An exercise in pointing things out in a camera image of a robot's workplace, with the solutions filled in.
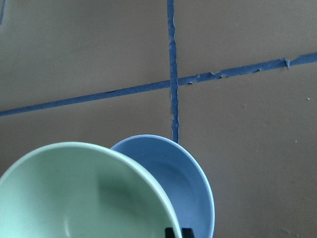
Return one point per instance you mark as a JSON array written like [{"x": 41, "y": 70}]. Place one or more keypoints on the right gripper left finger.
[{"x": 169, "y": 233}]

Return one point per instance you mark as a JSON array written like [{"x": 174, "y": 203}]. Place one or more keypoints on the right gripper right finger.
[{"x": 187, "y": 233}]

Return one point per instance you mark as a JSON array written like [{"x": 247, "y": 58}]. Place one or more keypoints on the blue bowl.
[{"x": 181, "y": 177}]

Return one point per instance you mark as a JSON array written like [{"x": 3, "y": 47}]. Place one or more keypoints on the green bowl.
[{"x": 81, "y": 190}]

